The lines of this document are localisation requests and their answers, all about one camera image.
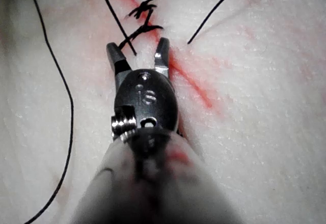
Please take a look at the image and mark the right arm needle driver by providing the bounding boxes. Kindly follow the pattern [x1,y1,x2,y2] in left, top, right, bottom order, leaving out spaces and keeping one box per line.
[111,68,178,143]

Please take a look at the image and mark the right arm needle driver jaw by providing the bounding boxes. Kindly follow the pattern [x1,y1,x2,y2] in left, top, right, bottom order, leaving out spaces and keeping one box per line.
[106,43,132,81]
[153,37,171,78]

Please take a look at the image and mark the black thread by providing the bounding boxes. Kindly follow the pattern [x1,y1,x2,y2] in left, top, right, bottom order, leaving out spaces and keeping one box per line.
[24,0,241,224]

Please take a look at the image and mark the black stitching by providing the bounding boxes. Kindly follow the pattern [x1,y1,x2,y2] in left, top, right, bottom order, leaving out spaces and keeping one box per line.
[118,0,177,50]

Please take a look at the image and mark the tissue pad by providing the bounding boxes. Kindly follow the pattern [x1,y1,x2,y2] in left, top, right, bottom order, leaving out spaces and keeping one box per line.
[0,0,326,224]

